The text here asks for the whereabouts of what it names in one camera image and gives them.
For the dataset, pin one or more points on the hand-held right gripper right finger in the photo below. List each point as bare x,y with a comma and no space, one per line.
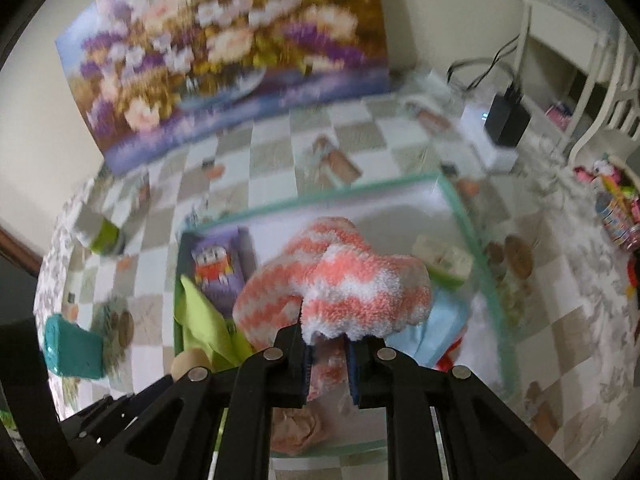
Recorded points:
354,370

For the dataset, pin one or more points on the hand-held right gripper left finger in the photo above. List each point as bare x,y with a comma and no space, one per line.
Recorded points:
306,365

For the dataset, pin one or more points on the pink floral cloth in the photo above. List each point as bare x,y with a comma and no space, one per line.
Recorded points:
300,430

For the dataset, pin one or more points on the pink white striped fuzzy sock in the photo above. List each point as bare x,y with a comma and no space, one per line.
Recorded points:
350,285

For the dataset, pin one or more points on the blue face mask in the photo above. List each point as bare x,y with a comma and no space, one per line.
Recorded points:
440,325

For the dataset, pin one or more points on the light green cloth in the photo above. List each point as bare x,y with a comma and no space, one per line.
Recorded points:
205,325

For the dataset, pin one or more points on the small orange round container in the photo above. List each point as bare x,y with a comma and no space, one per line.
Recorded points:
190,360

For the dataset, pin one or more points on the purple wet wipes packet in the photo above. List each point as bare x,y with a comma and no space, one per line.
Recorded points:
220,270

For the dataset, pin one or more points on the small green tissue pack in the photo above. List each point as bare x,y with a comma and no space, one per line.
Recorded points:
442,260

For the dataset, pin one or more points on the white tray with green rim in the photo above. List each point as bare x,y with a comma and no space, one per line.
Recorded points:
380,210

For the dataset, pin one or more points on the teal plastic box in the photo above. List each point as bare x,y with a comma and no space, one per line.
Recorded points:
70,350

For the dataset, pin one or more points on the black flat screen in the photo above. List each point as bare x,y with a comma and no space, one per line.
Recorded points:
15,295

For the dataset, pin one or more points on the white pill bottle green label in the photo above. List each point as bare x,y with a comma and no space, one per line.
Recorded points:
102,237

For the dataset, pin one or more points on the checked plastic table cover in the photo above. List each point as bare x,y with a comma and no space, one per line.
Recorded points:
280,145

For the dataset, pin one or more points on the white power strip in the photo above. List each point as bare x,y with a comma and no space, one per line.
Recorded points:
475,125

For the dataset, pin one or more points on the black power adapter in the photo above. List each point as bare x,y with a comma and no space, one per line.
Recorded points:
507,120

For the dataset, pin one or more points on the floral painting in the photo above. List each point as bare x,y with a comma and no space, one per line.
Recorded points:
200,60

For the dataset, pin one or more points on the white wooden chair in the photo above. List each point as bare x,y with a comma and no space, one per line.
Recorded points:
610,85

